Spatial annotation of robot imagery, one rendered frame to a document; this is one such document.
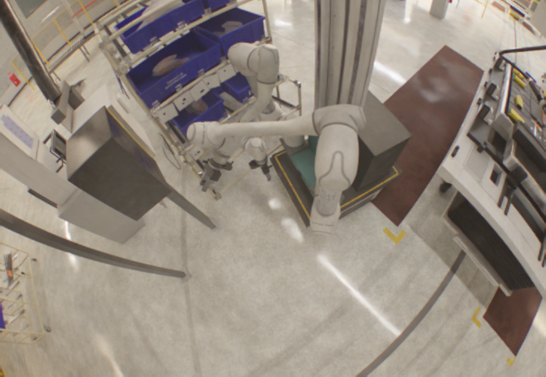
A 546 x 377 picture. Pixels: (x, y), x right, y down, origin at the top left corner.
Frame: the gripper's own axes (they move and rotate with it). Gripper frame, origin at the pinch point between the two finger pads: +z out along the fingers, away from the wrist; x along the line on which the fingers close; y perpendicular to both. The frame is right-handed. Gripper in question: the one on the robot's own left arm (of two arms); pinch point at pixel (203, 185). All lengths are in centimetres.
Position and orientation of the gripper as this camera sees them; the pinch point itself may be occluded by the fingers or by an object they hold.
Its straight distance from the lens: 123.9
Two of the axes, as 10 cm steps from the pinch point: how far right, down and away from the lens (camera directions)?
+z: -5.5, 7.8, 3.1
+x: 4.4, 5.8, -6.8
